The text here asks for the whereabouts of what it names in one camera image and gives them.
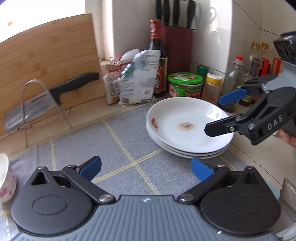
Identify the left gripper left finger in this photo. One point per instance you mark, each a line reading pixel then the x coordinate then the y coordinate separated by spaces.
pixel 80 178

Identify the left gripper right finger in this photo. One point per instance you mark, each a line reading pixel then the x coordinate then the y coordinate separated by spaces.
pixel 211 178

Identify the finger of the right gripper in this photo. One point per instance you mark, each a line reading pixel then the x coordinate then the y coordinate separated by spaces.
pixel 223 126
pixel 253 87

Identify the white plate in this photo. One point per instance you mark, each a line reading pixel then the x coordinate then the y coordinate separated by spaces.
pixel 186 155
pixel 150 131

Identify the white plate stained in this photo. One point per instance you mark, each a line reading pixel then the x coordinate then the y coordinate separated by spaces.
pixel 179 122

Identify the white bowl pink flowers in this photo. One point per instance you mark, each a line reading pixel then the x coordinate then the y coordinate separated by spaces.
pixel 7 181

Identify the person's right hand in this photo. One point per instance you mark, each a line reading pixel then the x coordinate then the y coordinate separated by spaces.
pixel 291 140

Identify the oil bottle gold cap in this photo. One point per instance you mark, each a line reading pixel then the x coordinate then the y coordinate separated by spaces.
pixel 252 71

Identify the clear bottle red cap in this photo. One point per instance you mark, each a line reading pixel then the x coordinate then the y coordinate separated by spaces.
pixel 234 78

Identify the red packaged bottle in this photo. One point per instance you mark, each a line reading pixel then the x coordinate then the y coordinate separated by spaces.
pixel 270 61

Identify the yellow lid spice jar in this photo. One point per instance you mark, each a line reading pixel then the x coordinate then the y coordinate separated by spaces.
pixel 212 88

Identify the grey checked table mat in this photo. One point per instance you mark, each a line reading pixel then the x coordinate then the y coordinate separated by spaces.
pixel 132 163

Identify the small green cap jar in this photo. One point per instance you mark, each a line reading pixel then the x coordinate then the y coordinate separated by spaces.
pixel 202 70

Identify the green lid sauce jar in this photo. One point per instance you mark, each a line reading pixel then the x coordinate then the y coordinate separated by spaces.
pixel 185 84

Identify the white plastic container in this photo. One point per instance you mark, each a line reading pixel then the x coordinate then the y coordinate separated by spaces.
pixel 288 193

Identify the dark red knife block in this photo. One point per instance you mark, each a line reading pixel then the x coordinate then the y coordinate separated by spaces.
pixel 178 45

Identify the white red food packet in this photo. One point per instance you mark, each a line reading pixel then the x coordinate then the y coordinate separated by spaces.
pixel 114 70

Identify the white blue plastic bag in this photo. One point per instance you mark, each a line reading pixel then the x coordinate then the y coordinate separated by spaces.
pixel 138 78

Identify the dark soy sauce bottle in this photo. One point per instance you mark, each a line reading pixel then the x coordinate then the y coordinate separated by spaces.
pixel 157 44

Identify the bamboo cutting board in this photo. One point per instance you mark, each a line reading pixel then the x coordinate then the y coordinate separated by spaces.
pixel 53 52

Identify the cleaver knife black handle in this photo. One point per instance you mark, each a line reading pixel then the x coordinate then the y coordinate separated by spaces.
pixel 13 119

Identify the metal wire rack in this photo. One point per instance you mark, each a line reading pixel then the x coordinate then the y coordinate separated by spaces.
pixel 37 106

